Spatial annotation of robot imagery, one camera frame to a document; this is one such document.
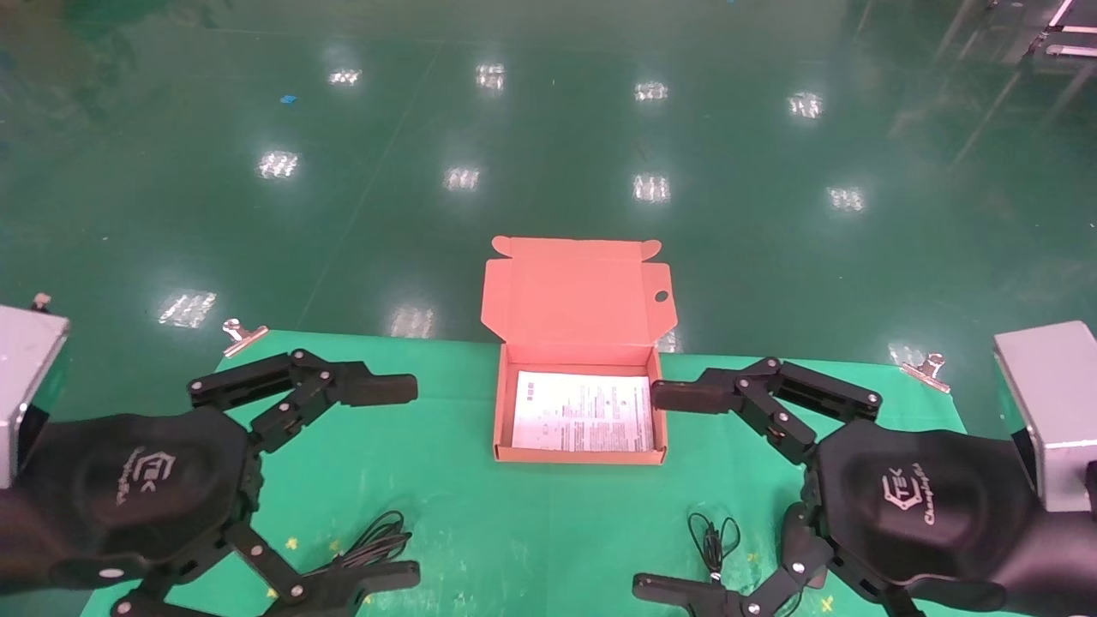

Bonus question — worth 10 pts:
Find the white printed instruction sheet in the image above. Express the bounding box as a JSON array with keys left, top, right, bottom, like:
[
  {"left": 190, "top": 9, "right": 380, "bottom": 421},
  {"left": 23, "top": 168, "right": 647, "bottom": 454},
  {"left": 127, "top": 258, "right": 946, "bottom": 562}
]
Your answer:
[{"left": 512, "top": 370, "right": 656, "bottom": 452}]

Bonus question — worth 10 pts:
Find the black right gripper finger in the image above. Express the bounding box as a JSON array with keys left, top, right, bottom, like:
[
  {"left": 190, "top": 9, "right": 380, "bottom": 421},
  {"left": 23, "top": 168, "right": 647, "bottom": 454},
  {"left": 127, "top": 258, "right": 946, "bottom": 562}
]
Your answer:
[
  {"left": 632, "top": 514, "right": 901, "bottom": 617},
  {"left": 651, "top": 356, "right": 884, "bottom": 466}
]

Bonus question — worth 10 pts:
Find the orange cardboard box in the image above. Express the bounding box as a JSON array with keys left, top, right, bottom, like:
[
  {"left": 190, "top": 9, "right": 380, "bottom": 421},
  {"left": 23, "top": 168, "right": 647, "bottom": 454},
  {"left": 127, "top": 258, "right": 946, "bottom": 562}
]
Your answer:
[{"left": 480, "top": 237, "right": 679, "bottom": 466}]

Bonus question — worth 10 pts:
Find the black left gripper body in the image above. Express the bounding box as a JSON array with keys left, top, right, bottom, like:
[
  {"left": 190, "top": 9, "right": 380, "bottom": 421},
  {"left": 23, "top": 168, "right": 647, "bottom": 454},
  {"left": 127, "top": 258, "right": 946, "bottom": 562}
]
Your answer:
[{"left": 0, "top": 407, "right": 262, "bottom": 596}]

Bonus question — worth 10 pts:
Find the white metal rack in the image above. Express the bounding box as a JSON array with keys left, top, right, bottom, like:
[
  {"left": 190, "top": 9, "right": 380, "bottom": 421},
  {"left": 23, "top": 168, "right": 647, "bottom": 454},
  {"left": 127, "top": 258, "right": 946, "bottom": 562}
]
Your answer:
[{"left": 1020, "top": 0, "right": 1097, "bottom": 61}]

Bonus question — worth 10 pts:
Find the silver binder clip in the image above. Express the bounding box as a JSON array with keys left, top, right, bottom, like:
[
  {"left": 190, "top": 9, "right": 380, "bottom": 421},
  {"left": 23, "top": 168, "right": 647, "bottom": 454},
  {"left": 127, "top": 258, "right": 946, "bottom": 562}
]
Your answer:
[
  {"left": 222, "top": 319, "right": 269, "bottom": 358},
  {"left": 900, "top": 352, "right": 952, "bottom": 394}
]

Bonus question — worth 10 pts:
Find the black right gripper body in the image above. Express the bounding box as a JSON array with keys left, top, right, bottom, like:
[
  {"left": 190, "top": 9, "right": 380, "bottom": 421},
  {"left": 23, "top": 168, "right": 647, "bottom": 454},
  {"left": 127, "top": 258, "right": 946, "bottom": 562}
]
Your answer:
[{"left": 806, "top": 420, "right": 1097, "bottom": 617}]

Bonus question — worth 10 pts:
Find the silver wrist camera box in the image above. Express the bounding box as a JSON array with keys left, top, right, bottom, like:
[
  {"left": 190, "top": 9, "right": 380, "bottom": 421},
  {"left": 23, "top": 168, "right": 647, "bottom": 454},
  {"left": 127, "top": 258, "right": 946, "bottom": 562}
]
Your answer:
[
  {"left": 0, "top": 293, "right": 71, "bottom": 489},
  {"left": 994, "top": 321, "right": 1097, "bottom": 513}
]

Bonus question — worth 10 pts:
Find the black data cable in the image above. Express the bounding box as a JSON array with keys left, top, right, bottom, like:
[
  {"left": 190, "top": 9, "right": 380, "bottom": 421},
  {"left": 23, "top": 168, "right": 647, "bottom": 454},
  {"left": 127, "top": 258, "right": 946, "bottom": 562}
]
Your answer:
[{"left": 304, "top": 511, "right": 414, "bottom": 577}]

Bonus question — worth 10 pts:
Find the green table mat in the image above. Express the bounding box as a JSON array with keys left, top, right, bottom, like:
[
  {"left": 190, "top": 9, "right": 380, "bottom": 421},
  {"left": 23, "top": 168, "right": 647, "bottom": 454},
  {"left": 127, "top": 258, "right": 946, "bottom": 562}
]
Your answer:
[{"left": 81, "top": 330, "right": 1055, "bottom": 617}]

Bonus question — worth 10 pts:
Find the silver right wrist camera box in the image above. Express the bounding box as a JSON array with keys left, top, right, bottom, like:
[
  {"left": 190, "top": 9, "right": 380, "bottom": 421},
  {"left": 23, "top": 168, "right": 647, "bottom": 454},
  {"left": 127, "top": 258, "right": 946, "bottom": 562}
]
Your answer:
[{"left": 994, "top": 321, "right": 1097, "bottom": 513}]

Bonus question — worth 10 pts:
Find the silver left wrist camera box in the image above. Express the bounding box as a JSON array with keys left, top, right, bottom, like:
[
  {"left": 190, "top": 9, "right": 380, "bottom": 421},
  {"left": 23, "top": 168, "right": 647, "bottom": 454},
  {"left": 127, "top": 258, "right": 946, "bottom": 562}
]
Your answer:
[{"left": 0, "top": 293, "right": 71, "bottom": 489}]

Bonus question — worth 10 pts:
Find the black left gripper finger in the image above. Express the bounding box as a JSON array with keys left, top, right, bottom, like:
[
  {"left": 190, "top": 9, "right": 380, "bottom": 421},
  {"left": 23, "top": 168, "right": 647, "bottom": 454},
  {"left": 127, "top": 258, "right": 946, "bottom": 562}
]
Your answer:
[
  {"left": 189, "top": 349, "right": 419, "bottom": 455},
  {"left": 111, "top": 523, "right": 422, "bottom": 617}
]

